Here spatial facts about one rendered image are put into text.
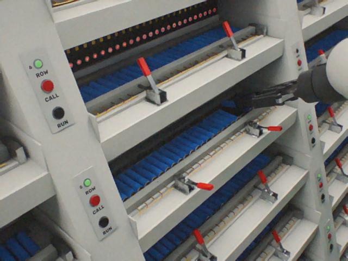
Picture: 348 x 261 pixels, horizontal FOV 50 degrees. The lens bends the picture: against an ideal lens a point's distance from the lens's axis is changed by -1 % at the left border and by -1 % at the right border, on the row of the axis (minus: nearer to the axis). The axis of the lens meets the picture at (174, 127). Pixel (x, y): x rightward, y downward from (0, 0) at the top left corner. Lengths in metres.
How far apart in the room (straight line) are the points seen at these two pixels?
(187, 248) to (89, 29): 0.54
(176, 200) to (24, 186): 0.32
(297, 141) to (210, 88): 0.43
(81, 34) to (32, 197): 0.26
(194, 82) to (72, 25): 0.30
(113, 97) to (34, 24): 0.21
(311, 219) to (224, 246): 0.43
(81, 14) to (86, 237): 0.35
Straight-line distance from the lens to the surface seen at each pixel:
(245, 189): 1.04
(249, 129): 0.95
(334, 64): 0.67
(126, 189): 0.78
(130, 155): 0.86
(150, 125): 0.69
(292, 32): 1.08
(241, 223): 0.98
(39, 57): 0.57
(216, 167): 0.85
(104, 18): 0.64
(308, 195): 1.24
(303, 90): 0.87
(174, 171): 0.80
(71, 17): 0.61
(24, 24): 0.57
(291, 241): 1.22
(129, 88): 0.73
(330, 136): 1.34
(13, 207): 0.58
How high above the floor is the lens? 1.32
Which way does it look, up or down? 19 degrees down
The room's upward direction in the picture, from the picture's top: 17 degrees counter-clockwise
